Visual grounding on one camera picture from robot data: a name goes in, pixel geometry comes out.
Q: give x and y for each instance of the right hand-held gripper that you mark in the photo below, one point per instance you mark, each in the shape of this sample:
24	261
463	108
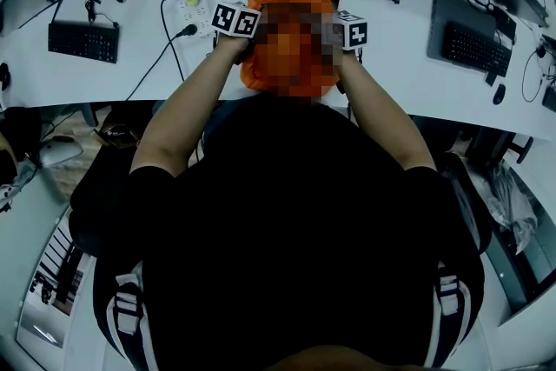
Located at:
355	32

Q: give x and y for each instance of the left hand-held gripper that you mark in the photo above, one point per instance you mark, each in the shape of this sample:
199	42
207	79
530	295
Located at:
234	19

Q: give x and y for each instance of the person's left forearm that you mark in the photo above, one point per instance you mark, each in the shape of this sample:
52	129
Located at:
182	117

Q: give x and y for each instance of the person's right forearm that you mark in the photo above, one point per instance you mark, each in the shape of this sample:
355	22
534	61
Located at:
382	108

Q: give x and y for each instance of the white table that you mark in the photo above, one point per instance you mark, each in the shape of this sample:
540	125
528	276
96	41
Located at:
391	56

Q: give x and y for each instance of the white power strip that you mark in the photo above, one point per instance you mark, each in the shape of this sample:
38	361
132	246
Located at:
191	0

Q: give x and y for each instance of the grey laptop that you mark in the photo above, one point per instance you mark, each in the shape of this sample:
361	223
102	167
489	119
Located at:
460	13

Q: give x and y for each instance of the black keyboard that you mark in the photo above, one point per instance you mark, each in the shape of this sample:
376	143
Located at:
82	41
475	50

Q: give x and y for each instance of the black phone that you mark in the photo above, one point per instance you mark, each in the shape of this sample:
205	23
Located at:
504	24

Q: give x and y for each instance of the black computer mouse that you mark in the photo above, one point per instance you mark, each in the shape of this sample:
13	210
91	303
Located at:
4	76
499	94

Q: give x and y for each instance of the black bag with logo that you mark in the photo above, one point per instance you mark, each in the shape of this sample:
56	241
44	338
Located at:
116	134

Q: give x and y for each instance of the grey bag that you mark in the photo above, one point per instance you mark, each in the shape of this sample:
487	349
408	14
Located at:
465	195

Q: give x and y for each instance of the small black box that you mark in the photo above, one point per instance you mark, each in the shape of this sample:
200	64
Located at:
549	97

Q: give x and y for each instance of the person's black shirt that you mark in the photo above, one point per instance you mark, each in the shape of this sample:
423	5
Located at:
295	230

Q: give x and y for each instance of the grey chair base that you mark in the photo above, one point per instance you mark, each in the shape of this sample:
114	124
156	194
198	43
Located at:
58	152

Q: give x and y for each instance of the clear plastic bag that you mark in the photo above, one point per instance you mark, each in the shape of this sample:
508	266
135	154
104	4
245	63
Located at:
512	204

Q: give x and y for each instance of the black rack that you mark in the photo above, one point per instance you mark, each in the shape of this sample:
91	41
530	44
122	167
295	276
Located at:
56	269

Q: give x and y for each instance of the person's head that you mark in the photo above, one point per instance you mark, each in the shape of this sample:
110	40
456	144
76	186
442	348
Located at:
347	360

